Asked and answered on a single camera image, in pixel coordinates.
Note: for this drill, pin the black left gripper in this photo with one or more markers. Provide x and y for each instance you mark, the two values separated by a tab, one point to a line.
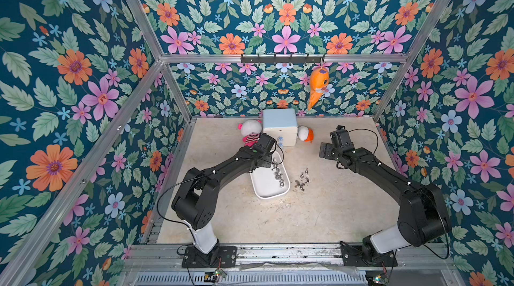
268	153

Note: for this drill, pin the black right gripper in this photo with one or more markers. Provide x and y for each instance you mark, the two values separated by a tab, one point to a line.
327	151

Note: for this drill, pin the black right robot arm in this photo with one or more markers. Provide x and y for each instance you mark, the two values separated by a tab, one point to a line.
423	215

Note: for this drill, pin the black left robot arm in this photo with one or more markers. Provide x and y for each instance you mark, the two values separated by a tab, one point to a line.
196	199

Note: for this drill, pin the pale blue drawer box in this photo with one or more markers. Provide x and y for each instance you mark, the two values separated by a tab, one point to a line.
281	123

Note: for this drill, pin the pile of silver wing nuts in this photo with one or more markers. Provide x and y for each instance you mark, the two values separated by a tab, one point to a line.
278	175

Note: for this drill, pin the white storage tray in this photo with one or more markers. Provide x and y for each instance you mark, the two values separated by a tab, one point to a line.
264	184

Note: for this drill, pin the pink white plush toy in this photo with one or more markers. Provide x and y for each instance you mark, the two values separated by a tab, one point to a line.
250	131

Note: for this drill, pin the orange white plush ball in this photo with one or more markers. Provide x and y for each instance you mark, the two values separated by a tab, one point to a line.
305	134

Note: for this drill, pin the orange hanging fish plush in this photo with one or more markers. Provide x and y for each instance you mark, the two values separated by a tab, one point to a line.
319	80

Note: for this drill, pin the black hook rail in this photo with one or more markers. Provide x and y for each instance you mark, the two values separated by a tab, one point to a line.
288	58

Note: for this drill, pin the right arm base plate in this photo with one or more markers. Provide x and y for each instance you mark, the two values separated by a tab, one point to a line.
364	255

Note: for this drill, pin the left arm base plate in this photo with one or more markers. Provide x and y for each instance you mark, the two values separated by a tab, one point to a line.
219	257

